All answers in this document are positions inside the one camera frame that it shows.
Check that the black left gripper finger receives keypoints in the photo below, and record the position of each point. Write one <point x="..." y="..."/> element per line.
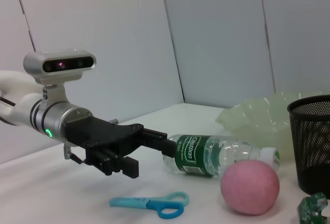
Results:
<point x="159" y="142"/>
<point x="116" y="163"/>

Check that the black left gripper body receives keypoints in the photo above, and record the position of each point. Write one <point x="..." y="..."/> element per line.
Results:
<point x="103" y="136"/>

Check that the clear green-label water bottle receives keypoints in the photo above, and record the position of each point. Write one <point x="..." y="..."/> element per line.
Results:
<point x="196" y="154"/>

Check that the blue teal capped scissors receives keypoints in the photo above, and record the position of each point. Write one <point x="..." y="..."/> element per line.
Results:
<point x="136" y="202"/>

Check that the pink peach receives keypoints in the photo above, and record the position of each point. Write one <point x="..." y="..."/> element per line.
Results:
<point x="248" y="188"/>

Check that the small green toy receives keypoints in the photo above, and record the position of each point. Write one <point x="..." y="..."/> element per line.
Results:
<point x="308" y="208"/>

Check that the pale green wavy fruit plate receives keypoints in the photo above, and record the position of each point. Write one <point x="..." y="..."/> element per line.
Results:
<point x="255" y="120"/>

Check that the black mesh trash can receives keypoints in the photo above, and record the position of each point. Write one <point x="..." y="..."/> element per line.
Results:
<point x="314" y="144"/>

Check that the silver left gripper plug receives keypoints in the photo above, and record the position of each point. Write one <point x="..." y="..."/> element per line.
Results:
<point x="114" y="122"/>

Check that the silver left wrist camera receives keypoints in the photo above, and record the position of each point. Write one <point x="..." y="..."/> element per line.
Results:
<point x="59" y="65"/>

